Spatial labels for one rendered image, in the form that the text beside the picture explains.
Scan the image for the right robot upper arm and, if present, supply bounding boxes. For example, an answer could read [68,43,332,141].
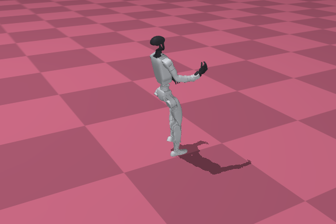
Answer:
[162,58,181,82]

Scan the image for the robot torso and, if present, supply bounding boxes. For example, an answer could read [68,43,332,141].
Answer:
[151,51,172,102]

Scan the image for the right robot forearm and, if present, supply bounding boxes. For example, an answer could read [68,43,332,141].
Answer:
[177,74,200,83]

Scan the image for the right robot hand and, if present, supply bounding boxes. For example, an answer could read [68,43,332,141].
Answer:
[194,62,208,76]

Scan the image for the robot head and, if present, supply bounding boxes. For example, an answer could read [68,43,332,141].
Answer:
[150,36,165,58]

